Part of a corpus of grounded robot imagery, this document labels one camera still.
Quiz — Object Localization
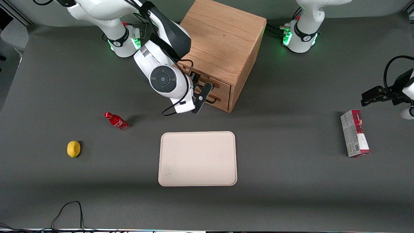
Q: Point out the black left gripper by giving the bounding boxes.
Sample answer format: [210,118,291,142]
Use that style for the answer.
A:
[361,69,413,106]

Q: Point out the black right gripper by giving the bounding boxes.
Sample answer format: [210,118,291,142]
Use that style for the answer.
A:
[189,72,202,87]

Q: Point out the wooden drawer cabinet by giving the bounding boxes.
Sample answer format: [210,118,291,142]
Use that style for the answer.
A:
[175,0,267,113]

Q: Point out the grey and red carton box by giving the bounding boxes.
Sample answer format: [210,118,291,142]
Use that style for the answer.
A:
[340,109,370,158]

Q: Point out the cream rectangular tray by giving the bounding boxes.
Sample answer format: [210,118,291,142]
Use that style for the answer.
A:
[158,131,237,187]

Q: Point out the red cola bottle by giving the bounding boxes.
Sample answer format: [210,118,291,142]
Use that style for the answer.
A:
[104,112,130,131]

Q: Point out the yellow lemon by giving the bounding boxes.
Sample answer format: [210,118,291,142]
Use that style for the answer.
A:
[67,140,81,158]

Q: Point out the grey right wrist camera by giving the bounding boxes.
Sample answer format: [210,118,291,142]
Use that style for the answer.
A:
[191,83,214,114]

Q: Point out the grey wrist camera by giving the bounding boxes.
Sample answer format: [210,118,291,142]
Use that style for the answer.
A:
[191,83,214,114]
[399,106,414,120]

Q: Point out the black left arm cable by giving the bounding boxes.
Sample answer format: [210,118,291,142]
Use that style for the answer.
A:
[384,56,414,94]

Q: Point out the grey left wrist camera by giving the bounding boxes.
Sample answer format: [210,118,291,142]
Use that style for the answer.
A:
[399,106,414,120]

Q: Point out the black left base cable bundle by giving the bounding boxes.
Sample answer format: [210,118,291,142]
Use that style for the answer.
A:
[265,6,303,39]

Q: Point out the black cable on table edge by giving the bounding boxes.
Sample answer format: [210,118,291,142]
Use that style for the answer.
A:
[0,201,117,233]

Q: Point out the grey metal frame rail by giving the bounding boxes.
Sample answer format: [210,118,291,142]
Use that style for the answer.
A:
[5,0,33,27]

